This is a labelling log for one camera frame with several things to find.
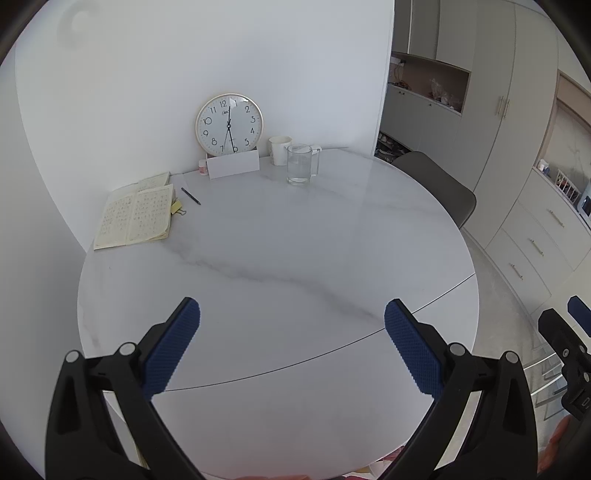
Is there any round white wall clock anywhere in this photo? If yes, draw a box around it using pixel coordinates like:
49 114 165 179
195 93 263 157

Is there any white card holder box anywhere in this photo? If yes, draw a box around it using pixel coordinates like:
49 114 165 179
206 150 260 180

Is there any white ceramic mug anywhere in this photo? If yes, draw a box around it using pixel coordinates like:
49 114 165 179
269 136 294 166

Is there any person's right hand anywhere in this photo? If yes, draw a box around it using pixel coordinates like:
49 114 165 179
538 415 571 472

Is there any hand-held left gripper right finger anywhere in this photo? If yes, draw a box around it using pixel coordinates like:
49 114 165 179
379 298 539 480

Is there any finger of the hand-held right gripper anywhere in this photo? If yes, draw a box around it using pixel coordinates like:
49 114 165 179
568 296 591 333
538 308 586 372

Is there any clear glass mug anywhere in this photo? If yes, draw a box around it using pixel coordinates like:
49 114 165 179
287 144 322 186

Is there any open notebook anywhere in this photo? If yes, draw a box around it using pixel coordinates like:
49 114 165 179
93 172 175 251

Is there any tall white cabinet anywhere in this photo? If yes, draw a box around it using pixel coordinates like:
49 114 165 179
374 0 559 222

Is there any white drawer cabinet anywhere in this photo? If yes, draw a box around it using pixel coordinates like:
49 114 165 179
485 166 591 315

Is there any grey chair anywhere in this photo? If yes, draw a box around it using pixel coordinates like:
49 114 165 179
392 151 477 229

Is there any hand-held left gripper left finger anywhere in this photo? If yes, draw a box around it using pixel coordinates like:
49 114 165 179
45 296 206 480

